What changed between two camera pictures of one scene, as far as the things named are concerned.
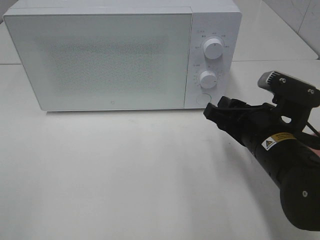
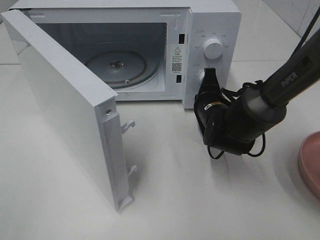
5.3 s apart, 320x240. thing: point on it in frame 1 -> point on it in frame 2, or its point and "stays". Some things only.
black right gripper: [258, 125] -> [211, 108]
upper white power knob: [213, 48] stays
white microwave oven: [99, 55] stays
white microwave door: [104, 61] -> [75, 109]
